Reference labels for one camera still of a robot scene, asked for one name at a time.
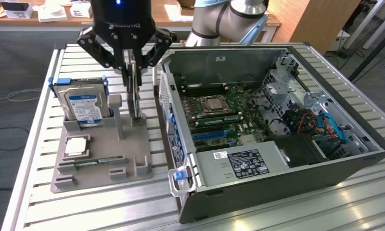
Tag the small silver chipset heatsink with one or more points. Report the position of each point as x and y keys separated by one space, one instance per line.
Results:
x=250 y=140

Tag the hard disk with blue label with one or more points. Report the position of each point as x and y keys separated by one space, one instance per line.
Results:
x=83 y=106

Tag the white box with dark print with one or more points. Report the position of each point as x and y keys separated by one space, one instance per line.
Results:
x=82 y=12

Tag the silver disk bay cage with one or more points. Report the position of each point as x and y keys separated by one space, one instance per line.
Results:
x=280 y=96

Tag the grey power supply unit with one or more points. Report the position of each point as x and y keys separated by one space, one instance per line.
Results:
x=212 y=173

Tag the CPU with paste residue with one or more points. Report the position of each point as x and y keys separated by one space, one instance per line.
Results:
x=215 y=104

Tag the grey plastic parts rack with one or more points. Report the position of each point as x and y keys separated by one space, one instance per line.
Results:
x=115 y=149

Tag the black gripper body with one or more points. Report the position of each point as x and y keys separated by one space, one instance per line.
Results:
x=123 y=24

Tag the clean silver CPU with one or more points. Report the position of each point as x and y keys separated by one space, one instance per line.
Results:
x=75 y=146

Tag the low profile graphics card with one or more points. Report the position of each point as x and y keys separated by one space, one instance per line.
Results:
x=135 y=106

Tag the blue expansion slot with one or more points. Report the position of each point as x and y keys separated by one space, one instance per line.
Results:
x=208 y=135

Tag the white table frame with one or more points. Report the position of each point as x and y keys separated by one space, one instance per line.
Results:
x=383 y=26

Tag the green motherboard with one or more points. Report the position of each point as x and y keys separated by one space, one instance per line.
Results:
x=244 y=120

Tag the wooden desk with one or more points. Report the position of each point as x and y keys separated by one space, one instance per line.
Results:
x=23 y=21
x=275 y=21

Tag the black open PC case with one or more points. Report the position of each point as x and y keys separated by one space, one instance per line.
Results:
x=276 y=192

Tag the long black expansion slot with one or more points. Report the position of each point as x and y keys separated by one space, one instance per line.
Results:
x=206 y=129

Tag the white floor device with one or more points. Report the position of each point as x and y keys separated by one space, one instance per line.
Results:
x=340 y=38

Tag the white paper stack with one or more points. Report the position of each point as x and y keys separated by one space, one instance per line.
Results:
x=178 y=14

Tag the brown cardboard box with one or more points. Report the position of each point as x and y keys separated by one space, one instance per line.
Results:
x=184 y=3

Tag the wooden cabinet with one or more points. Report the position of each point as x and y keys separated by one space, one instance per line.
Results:
x=324 y=24

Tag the flat white box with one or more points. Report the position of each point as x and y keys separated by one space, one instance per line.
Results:
x=51 y=16

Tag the white box with black lid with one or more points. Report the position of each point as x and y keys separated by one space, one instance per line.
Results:
x=18 y=14

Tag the blue case release tab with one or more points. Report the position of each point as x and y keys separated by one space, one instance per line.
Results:
x=180 y=175

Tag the blue plastic disk carrier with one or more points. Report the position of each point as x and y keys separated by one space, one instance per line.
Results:
x=63 y=81

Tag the blue slot retention clip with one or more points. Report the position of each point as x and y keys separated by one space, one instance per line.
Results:
x=171 y=120

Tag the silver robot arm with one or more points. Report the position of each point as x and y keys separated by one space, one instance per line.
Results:
x=208 y=21

